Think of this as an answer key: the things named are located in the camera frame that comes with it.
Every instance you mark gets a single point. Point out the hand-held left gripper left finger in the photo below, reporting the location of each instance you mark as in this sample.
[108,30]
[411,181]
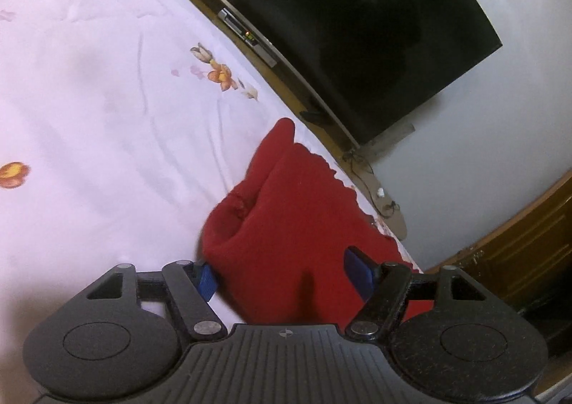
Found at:
[206,281]

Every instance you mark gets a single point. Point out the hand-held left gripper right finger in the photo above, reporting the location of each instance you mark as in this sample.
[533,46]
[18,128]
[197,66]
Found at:
[359,272]

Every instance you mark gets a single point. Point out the red beaded sweater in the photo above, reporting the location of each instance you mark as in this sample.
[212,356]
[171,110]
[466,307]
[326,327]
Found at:
[290,216]

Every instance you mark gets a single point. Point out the black remote control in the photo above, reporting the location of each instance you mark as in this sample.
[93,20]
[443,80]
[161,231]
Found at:
[312,116]

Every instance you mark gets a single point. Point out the floral white bed sheet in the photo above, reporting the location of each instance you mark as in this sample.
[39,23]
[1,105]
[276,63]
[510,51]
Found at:
[89,118]

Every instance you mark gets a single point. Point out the black curved television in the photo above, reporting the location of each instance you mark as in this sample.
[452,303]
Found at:
[357,29]

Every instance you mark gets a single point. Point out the silver set-top box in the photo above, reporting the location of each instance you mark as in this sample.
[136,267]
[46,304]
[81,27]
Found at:
[250,40]

